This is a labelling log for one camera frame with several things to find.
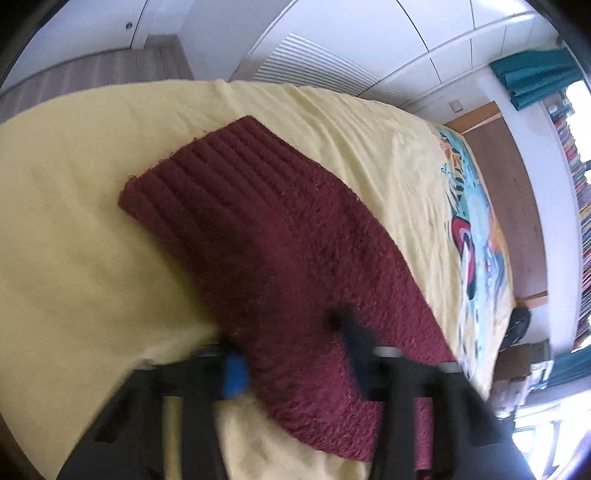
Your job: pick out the white wall switch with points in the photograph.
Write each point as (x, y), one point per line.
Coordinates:
(456, 105)

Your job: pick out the bookshelf with colourful books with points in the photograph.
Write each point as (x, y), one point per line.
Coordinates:
(582, 207)

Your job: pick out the maroon knitted sweater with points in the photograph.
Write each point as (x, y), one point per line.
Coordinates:
(277, 230)

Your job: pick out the cardboard boxes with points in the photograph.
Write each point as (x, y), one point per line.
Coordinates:
(519, 374)

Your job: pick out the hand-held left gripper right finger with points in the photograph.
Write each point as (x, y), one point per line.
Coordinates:
(356, 353)

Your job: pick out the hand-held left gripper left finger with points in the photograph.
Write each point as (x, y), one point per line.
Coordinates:
(233, 374)

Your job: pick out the teal curtain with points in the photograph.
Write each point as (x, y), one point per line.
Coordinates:
(531, 74)
(570, 367)

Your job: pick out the black backpack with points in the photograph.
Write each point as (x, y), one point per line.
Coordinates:
(518, 326)

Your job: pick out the yellow printed blanket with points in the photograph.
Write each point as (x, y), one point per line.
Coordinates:
(69, 207)

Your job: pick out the white wardrobe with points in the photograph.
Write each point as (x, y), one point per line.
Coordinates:
(369, 37)

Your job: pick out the wooden headboard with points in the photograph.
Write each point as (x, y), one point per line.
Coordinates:
(517, 184)

